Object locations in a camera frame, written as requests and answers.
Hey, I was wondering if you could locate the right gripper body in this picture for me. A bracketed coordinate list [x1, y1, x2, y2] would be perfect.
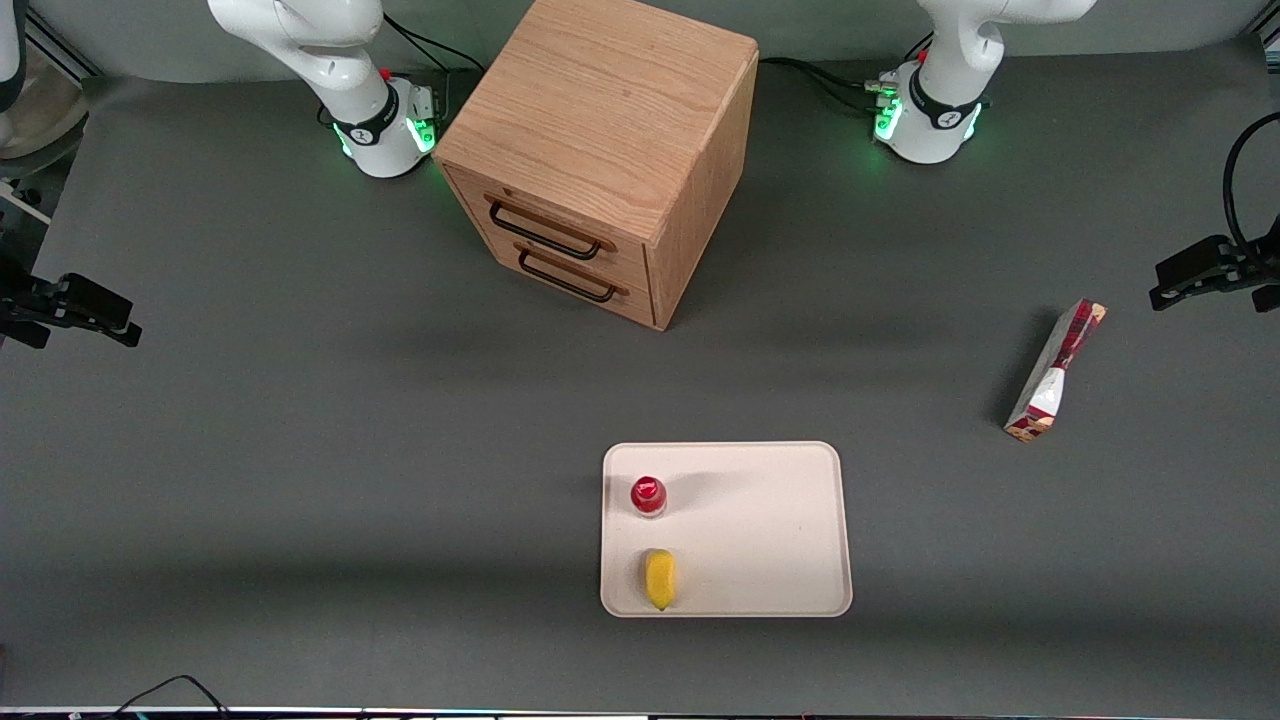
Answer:
[0, 254, 55, 350]

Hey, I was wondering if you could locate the aluminium frame rail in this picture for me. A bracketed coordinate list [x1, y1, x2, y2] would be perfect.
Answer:
[24, 8, 103, 81]

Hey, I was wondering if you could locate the long black drawer handle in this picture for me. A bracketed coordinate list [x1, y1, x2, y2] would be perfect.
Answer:
[487, 199, 605, 262]

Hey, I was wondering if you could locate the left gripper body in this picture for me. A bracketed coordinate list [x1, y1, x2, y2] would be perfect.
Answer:
[1245, 214, 1280, 314]

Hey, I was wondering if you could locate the wooden two-drawer cabinet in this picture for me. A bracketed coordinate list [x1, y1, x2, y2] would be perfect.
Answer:
[431, 0, 760, 332]

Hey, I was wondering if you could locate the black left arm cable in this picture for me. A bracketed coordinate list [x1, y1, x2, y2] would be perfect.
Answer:
[1221, 109, 1280, 253]

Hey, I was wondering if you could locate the thin black table-edge cable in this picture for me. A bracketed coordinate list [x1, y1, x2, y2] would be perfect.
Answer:
[98, 674, 233, 720]

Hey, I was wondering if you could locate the beige plastic tray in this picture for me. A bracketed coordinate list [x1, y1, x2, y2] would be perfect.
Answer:
[599, 440, 854, 619]

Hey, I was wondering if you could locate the beige round object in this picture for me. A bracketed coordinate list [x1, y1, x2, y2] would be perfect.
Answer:
[0, 45, 91, 161]

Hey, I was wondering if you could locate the red cookie box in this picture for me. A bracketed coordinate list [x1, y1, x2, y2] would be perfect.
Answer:
[1004, 298, 1109, 444]

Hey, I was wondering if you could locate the short black drawer handle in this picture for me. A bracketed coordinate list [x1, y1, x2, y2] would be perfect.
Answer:
[516, 248, 618, 304]

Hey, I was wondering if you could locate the yellow lemon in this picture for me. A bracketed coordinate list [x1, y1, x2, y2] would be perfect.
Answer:
[643, 548, 678, 612]

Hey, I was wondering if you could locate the black base power cable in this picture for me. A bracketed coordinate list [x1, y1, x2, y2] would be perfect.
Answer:
[757, 56, 893, 113]
[381, 11, 488, 79]

